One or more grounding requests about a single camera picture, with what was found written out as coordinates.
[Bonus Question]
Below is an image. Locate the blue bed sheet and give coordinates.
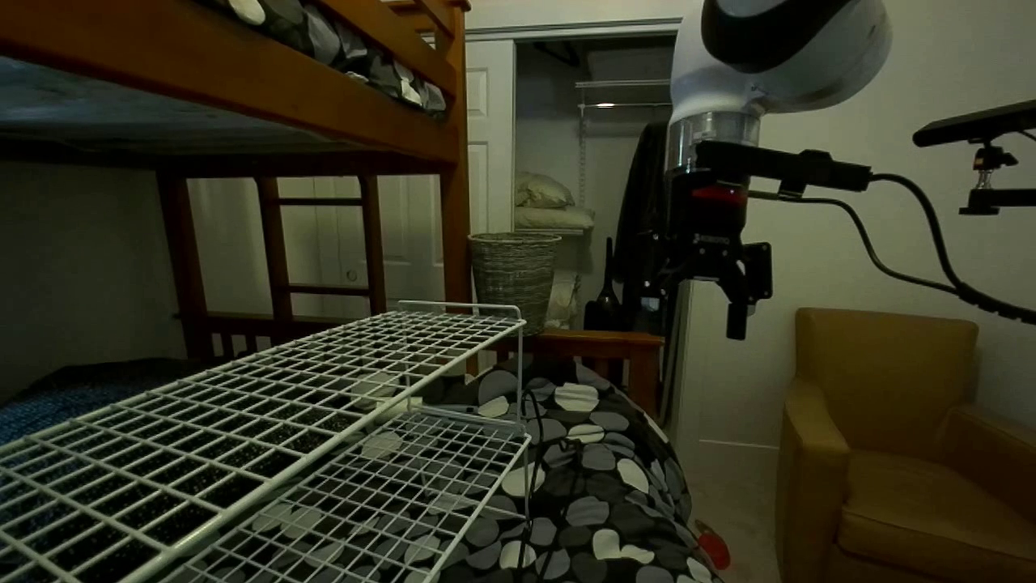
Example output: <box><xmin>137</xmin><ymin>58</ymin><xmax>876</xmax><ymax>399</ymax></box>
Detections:
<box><xmin>0</xmin><ymin>352</ymin><xmax>205</xmax><ymax>448</ymax></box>

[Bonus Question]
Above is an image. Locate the black grey spotted duvet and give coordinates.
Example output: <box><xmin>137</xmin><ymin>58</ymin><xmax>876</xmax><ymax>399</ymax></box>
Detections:
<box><xmin>425</xmin><ymin>361</ymin><xmax>724</xmax><ymax>583</ymax></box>

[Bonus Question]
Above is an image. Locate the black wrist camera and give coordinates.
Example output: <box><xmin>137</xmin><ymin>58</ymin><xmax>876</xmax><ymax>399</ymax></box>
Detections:
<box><xmin>694</xmin><ymin>135</ymin><xmax>874</xmax><ymax>202</ymax></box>

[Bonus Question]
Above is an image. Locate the grey wicker laundry basket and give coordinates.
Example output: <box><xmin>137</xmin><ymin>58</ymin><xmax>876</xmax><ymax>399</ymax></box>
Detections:
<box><xmin>466</xmin><ymin>225</ymin><xmax>568</xmax><ymax>333</ymax></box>

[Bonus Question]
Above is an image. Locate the white closet shelf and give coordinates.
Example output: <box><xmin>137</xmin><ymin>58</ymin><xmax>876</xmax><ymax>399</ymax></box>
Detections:
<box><xmin>570</xmin><ymin>75</ymin><xmax>674</xmax><ymax>114</ymax></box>

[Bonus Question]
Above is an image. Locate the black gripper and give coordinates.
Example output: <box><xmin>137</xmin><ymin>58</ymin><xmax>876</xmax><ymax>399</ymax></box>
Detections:
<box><xmin>674</xmin><ymin>180</ymin><xmax>777</xmax><ymax>344</ymax></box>

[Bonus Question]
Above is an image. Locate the folded white bedding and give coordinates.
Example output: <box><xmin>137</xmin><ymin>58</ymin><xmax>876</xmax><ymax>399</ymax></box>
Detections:
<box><xmin>511</xmin><ymin>169</ymin><xmax>598</xmax><ymax>235</ymax></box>

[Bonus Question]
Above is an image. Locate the spotted duvet on bunk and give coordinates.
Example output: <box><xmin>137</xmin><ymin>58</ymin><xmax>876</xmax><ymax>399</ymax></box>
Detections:
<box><xmin>220</xmin><ymin>0</ymin><xmax>452</xmax><ymax>116</ymax></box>

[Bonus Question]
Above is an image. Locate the black hanging garment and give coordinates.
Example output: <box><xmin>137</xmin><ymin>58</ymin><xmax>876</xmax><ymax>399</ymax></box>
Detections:
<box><xmin>603</xmin><ymin>116</ymin><xmax>679</xmax><ymax>333</ymax></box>

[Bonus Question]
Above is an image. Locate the red fabric piece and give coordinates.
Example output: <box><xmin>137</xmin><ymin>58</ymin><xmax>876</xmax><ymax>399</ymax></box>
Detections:
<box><xmin>694</xmin><ymin>520</ymin><xmax>737</xmax><ymax>576</ymax></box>

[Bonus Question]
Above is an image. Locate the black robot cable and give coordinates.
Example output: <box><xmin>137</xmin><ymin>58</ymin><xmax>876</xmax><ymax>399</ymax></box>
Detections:
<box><xmin>743</xmin><ymin>166</ymin><xmax>1036</xmax><ymax>327</ymax></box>

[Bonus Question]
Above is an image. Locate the black coat hanger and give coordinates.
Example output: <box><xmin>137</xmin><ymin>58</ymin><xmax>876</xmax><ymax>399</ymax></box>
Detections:
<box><xmin>520</xmin><ymin>370</ymin><xmax>557</xmax><ymax>511</ymax></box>

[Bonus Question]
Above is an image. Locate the white closet door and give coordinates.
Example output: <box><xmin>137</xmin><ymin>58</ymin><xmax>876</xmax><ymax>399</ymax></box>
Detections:
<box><xmin>462</xmin><ymin>34</ymin><xmax>520</xmax><ymax>240</ymax></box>

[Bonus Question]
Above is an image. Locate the wooden bunk bed frame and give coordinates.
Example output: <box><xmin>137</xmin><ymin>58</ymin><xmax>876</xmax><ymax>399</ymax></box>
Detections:
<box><xmin>0</xmin><ymin>0</ymin><xmax>669</xmax><ymax>420</ymax></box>

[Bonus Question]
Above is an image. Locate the white two-tier wire rack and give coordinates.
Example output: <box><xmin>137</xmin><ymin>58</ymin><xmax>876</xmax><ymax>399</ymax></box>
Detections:
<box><xmin>0</xmin><ymin>297</ymin><xmax>538</xmax><ymax>583</ymax></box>

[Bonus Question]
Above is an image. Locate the mustard yellow armchair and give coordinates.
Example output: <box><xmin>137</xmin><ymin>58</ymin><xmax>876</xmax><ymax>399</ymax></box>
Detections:
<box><xmin>775</xmin><ymin>303</ymin><xmax>1036</xmax><ymax>583</ymax></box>

